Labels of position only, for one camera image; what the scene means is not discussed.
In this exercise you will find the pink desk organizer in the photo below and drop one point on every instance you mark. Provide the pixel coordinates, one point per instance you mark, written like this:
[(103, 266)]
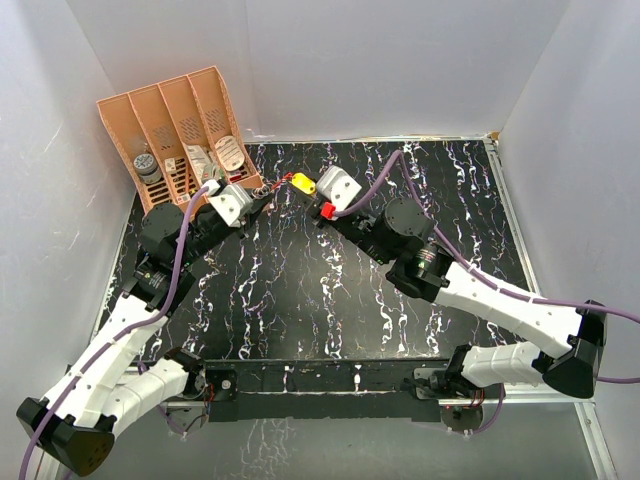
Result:
[(195, 109)]

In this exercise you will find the white paper packets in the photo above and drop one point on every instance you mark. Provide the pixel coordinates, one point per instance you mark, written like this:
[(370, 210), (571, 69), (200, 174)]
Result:
[(201, 162)]

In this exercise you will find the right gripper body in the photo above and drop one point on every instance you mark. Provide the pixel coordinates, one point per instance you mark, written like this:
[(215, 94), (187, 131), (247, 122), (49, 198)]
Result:
[(360, 227)]

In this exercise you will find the grey round tin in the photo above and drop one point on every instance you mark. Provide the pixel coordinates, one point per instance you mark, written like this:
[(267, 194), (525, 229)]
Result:
[(147, 169)]

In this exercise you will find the black base bar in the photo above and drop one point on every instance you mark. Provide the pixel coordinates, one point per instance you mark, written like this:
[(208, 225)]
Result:
[(336, 389)]

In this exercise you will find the oval white labelled tin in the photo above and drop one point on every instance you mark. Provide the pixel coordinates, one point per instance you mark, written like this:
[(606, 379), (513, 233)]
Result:
[(229, 153)]

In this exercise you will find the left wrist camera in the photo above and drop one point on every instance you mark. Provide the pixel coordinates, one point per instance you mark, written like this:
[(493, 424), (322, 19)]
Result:
[(231, 202)]

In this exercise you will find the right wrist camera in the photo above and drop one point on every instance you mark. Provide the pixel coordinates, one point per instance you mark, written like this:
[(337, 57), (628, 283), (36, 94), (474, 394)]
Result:
[(338, 189)]

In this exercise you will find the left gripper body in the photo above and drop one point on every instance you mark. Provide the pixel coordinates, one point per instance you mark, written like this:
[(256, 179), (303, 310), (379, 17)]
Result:
[(206, 236)]

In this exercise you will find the small white card box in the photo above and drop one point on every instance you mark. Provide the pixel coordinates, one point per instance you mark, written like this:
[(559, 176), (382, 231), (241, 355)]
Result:
[(173, 165)]

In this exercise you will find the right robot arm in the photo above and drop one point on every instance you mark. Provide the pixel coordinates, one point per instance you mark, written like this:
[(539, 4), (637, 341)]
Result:
[(561, 347)]

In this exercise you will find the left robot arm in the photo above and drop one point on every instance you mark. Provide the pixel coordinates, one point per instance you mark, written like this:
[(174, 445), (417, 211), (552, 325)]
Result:
[(77, 421)]

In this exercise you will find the silver key red tag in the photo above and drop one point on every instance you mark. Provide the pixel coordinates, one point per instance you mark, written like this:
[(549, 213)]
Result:
[(285, 178)]

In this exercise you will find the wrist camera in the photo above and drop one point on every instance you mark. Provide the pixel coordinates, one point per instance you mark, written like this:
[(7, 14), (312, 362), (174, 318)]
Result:
[(231, 202), (338, 189)]

